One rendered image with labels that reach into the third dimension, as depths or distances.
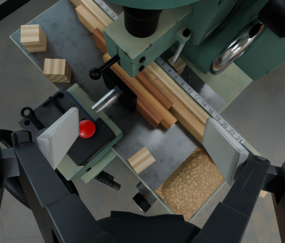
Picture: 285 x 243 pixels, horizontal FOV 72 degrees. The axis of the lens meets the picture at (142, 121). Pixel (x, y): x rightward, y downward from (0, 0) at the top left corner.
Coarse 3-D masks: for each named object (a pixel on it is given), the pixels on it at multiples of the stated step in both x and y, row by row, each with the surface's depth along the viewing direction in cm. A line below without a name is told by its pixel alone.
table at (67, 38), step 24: (48, 24) 48; (72, 24) 49; (24, 48) 47; (48, 48) 47; (72, 48) 47; (96, 48) 48; (72, 72) 46; (96, 96) 45; (120, 120) 44; (144, 120) 45; (120, 144) 43; (144, 144) 43; (168, 144) 44; (192, 144) 44; (96, 168) 45; (168, 168) 43; (216, 192) 42; (192, 216) 41
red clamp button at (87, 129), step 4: (84, 120) 32; (88, 120) 32; (80, 124) 31; (84, 124) 31; (88, 124) 31; (92, 124) 31; (80, 128) 31; (84, 128) 31; (88, 128) 31; (92, 128) 31; (80, 132) 31; (84, 132) 31; (88, 132) 31; (92, 132) 31; (80, 136) 31; (84, 136) 31; (88, 136) 31
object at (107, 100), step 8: (104, 72) 36; (112, 72) 36; (104, 80) 41; (112, 80) 36; (120, 80) 36; (112, 88) 40; (120, 88) 36; (128, 88) 36; (104, 96) 39; (112, 96) 39; (120, 96) 40; (128, 96) 36; (136, 96) 36; (96, 104) 38; (104, 104) 39; (112, 104) 40; (128, 104) 40
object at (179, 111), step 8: (80, 8) 45; (80, 16) 46; (88, 16) 45; (88, 24) 46; (96, 24) 45; (168, 96) 42; (176, 104) 42; (176, 112) 42; (184, 112) 41; (184, 120) 42; (192, 120) 41; (192, 128) 42; (200, 128) 41; (200, 136) 41; (264, 192) 39
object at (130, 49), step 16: (160, 16) 31; (176, 16) 31; (112, 32) 30; (160, 32) 30; (112, 48) 32; (128, 48) 29; (144, 48) 30; (160, 48) 34; (128, 64) 32; (144, 64) 34
